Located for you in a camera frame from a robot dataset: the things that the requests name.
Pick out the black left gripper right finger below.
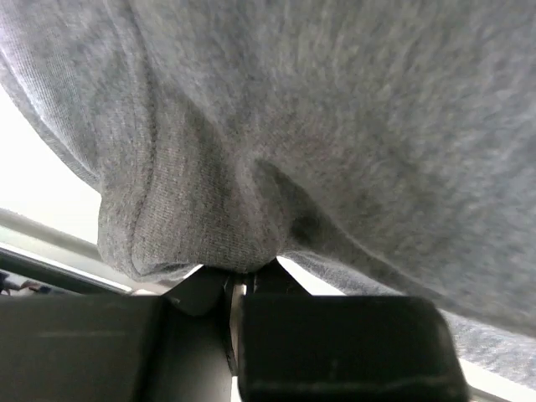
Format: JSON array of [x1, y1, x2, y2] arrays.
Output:
[[236, 261, 469, 401]]

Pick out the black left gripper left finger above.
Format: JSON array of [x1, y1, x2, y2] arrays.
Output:
[[1, 269, 231, 401]]

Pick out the grey shorts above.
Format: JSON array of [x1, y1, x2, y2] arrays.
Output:
[[1, 1, 535, 387]]

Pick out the aluminium table edge rail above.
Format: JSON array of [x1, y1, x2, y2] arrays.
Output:
[[1, 209, 144, 293]]

